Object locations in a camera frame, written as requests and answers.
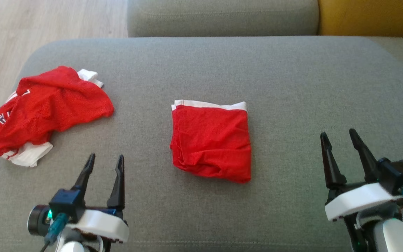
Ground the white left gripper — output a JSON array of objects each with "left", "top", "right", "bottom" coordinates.
[{"left": 28, "top": 153, "right": 130, "bottom": 244}]

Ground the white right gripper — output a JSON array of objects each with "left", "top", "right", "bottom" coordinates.
[{"left": 320, "top": 128, "right": 403, "bottom": 222}]

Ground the red basketball jersey white trim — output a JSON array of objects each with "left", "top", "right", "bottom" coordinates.
[{"left": 0, "top": 65, "right": 115, "bottom": 168}]

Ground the red shorts white waistband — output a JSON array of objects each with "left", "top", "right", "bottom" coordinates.
[{"left": 169, "top": 100, "right": 252, "bottom": 184}]

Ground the wide yellow sofa backrest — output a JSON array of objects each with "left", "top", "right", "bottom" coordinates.
[{"left": 318, "top": 0, "right": 403, "bottom": 39}]

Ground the large grey sofa chaise cushion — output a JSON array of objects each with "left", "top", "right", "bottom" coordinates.
[{"left": 0, "top": 36, "right": 403, "bottom": 252}]

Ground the grey sofa seat cushion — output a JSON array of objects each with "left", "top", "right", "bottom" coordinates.
[{"left": 127, "top": 0, "right": 320, "bottom": 38}]

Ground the teal left camera cable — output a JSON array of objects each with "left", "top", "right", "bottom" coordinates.
[{"left": 40, "top": 213, "right": 70, "bottom": 252}]

